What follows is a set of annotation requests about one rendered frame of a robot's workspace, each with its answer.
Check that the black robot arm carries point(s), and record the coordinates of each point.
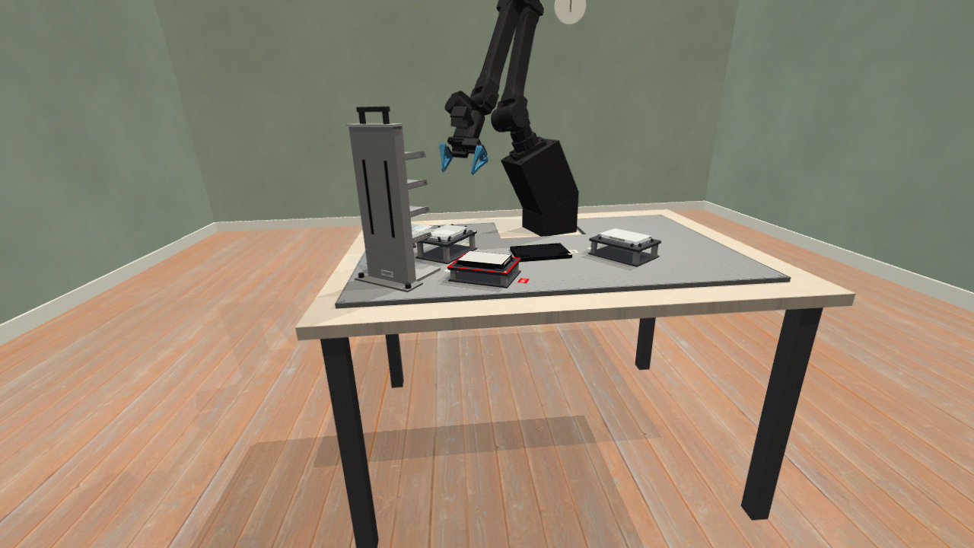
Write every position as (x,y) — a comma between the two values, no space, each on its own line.
(509,116)

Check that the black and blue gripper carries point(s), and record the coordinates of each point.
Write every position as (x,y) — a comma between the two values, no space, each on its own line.
(457,152)

